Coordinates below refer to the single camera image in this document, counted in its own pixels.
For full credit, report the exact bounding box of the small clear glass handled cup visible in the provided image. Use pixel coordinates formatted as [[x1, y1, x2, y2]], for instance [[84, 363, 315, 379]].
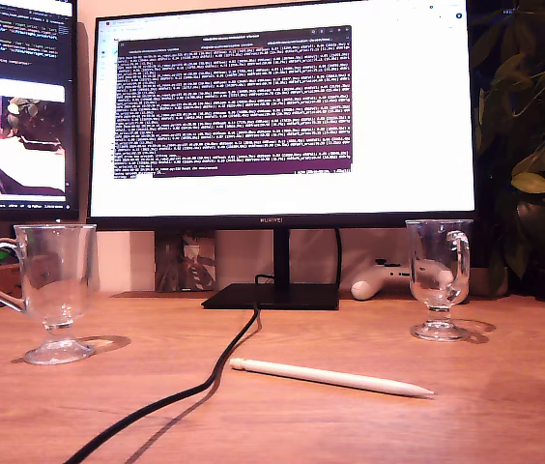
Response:
[[405, 218, 474, 343], [0, 222, 100, 366]]

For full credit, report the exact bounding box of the white pen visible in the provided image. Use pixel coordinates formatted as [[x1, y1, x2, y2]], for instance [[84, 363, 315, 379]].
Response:
[[229, 357, 436, 399]]

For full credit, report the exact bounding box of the leaf patterned card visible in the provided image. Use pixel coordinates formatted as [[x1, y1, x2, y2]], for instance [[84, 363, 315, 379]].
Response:
[[155, 229, 217, 293]]

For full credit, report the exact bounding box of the white game controller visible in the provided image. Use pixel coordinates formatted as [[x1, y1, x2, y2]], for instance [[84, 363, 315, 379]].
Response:
[[349, 258, 416, 302]]

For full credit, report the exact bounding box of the large black Huawei monitor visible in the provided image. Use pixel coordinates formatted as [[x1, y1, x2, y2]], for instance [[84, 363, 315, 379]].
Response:
[[84, 0, 477, 310]]

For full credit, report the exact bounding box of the small beige plant pot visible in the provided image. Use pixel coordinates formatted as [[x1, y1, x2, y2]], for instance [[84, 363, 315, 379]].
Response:
[[468, 267, 510, 297]]

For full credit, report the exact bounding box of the dark round glossy pot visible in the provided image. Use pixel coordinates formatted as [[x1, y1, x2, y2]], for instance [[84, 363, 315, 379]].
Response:
[[515, 198, 545, 243]]

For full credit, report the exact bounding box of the green leafy plant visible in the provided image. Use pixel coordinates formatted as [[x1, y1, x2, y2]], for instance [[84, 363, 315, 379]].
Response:
[[470, 0, 545, 291]]

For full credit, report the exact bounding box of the cardboard box with sunglasses print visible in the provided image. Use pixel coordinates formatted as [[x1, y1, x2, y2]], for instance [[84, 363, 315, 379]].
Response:
[[0, 263, 25, 309]]

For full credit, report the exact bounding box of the black monitor with code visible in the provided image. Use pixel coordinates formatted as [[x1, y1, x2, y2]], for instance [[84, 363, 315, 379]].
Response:
[[0, 0, 80, 222]]

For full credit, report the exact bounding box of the black monitor power cable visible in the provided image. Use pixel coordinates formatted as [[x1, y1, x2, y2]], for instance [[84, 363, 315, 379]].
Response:
[[332, 227, 344, 291]]

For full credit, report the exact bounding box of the black cable on table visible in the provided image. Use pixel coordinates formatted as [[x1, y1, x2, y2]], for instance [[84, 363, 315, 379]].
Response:
[[62, 273, 276, 464]]

